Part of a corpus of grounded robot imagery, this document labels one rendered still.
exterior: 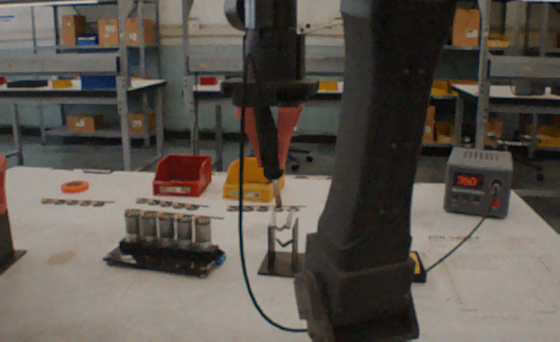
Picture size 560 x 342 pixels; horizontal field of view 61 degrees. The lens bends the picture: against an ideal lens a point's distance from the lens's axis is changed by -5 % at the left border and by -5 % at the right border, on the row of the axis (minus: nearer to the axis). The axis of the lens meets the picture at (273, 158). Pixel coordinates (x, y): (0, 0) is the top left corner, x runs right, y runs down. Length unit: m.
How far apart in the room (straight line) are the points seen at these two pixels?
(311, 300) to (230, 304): 0.25
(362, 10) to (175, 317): 0.42
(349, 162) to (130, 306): 0.37
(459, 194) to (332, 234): 0.59
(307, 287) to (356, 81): 0.16
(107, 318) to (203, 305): 0.11
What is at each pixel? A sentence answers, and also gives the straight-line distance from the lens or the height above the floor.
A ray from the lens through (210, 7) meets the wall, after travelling 5.22.
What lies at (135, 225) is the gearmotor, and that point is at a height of 0.80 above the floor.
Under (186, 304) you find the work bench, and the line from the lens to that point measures 0.63.
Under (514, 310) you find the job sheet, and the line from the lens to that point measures 0.66.
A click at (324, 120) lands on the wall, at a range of 5.10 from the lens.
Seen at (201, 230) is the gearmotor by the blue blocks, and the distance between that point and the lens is 0.70.
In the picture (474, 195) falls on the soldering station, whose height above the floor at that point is 0.79.
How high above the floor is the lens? 1.06
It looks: 14 degrees down
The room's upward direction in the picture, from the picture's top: straight up
